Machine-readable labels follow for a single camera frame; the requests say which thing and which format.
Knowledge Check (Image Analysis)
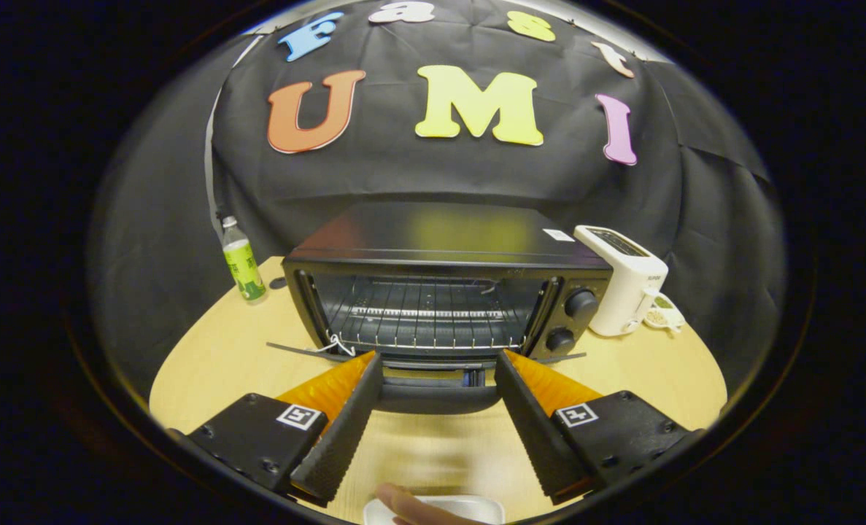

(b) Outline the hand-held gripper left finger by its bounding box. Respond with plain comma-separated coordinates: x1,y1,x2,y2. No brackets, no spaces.
185,351,384,508

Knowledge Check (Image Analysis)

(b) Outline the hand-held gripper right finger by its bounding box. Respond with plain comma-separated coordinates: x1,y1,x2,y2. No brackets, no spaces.
495,349,697,505

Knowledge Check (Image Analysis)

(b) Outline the black toaster oven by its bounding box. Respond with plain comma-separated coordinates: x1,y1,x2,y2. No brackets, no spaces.
266,202,614,415

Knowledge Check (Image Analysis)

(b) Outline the white pop-up toaster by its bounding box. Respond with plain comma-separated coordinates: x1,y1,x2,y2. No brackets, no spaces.
573,225,669,338

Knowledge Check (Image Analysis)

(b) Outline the white square plate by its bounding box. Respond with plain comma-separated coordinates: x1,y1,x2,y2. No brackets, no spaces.
363,495,505,525

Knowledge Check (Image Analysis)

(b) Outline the divided white snack dish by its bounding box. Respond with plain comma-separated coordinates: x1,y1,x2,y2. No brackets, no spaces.
644,293,687,333

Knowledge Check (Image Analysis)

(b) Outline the green label plastic bottle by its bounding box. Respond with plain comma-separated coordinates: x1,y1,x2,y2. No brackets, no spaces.
221,216,267,303

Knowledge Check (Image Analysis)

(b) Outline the black backdrop cloth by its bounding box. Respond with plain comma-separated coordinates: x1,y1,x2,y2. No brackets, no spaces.
90,0,785,398

